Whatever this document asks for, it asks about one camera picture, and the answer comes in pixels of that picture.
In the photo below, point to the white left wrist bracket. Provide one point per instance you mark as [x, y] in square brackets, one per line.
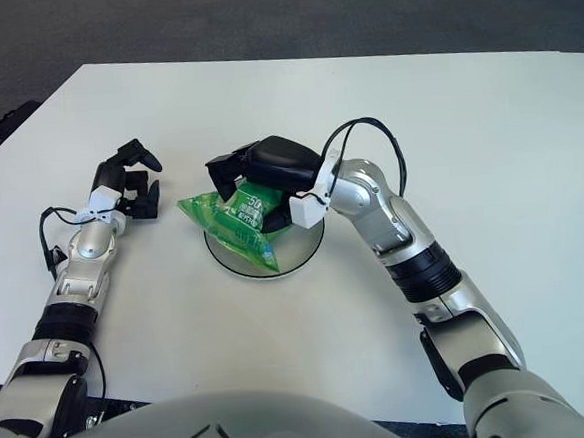
[102, 196]

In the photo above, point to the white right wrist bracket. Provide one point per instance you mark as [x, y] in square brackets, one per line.
[306, 213]

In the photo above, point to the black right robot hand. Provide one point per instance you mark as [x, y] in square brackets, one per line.
[278, 162]

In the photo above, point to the grey robot torso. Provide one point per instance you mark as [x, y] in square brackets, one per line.
[212, 435]

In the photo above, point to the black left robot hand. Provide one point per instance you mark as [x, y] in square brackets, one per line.
[143, 202]

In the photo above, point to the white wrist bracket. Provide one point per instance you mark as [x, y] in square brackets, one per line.
[306, 213]
[102, 196]

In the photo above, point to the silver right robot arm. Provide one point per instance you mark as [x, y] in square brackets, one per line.
[403, 231]

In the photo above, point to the black bag on floor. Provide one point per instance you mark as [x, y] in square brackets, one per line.
[12, 120]

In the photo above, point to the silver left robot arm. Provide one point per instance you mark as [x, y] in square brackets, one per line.
[85, 243]

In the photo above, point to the white plate with black rim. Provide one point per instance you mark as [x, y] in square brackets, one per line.
[299, 248]

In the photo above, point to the green chips bag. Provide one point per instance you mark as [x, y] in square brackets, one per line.
[232, 223]

